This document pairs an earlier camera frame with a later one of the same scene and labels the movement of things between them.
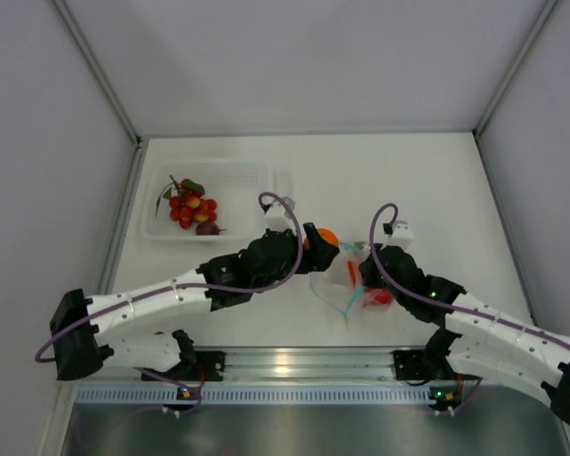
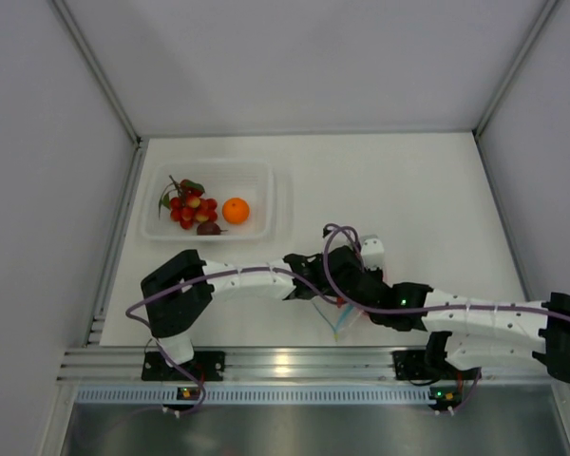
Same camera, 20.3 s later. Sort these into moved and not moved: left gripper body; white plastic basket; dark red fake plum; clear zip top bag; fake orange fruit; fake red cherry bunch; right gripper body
Moved: clear zip top bag; right gripper body; fake orange fruit; left gripper body
Not moved: dark red fake plum; fake red cherry bunch; white plastic basket
